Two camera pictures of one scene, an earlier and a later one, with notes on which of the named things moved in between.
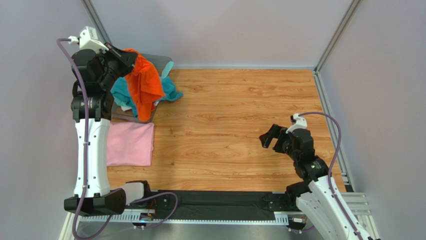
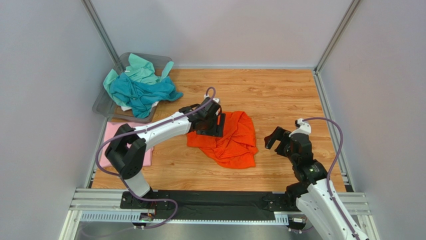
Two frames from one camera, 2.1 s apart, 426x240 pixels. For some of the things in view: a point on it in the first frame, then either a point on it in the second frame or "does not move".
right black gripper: x=277 y=140 does not move
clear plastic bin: x=117 y=114 does not move
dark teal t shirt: x=120 y=90 does not move
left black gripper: x=126 y=59 → x=219 y=131
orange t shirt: x=144 y=84 → x=237 y=148
